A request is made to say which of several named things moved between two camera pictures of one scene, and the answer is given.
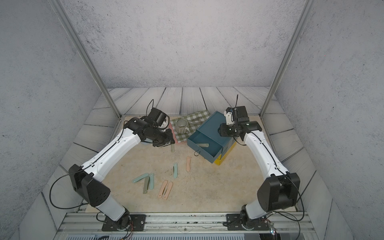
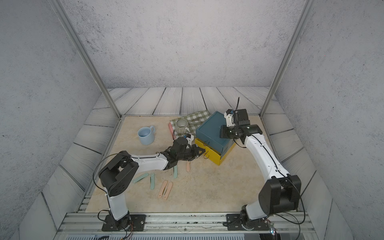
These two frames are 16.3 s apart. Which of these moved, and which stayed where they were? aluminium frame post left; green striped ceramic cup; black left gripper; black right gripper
Moved: black left gripper
Stayed: black right gripper; aluminium frame post left; green striped ceramic cup
